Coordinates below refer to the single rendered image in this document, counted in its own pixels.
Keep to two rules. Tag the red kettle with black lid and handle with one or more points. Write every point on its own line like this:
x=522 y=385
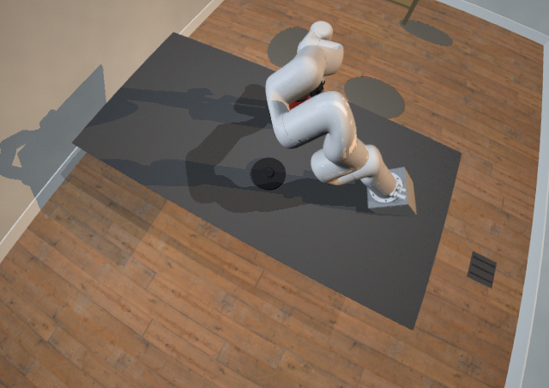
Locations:
x=301 y=100

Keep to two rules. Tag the black round disk with center stud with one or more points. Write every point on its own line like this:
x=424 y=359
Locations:
x=268 y=174

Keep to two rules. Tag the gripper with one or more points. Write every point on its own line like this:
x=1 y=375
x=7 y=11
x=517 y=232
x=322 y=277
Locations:
x=320 y=87

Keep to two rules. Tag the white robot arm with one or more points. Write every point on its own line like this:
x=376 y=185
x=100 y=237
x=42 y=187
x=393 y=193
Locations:
x=344 y=158

